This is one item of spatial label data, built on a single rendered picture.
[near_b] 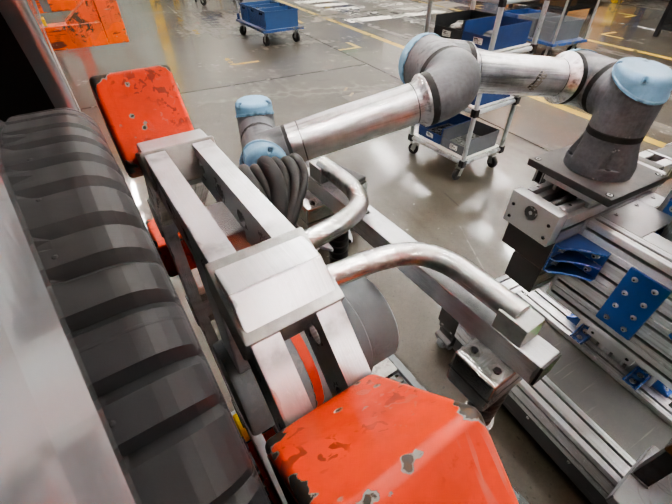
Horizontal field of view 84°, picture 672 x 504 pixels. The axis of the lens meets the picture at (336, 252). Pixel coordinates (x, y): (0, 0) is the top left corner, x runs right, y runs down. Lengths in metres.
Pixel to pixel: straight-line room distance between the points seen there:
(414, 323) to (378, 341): 1.16
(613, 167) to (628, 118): 0.11
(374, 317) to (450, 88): 0.44
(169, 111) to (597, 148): 0.90
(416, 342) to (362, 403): 1.38
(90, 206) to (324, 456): 0.15
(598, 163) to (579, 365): 0.68
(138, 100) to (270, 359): 0.31
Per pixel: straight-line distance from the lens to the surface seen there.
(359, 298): 0.48
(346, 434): 0.18
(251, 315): 0.21
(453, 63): 0.78
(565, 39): 5.90
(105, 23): 3.93
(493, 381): 0.40
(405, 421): 0.17
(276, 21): 5.87
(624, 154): 1.08
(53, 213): 0.21
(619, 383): 1.49
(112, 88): 0.44
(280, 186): 0.47
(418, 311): 1.68
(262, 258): 0.23
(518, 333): 0.38
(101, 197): 0.21
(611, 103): 1.04
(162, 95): 0.44
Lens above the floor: 1.27
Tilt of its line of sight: 42 degrees down
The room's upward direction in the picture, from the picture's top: straight up
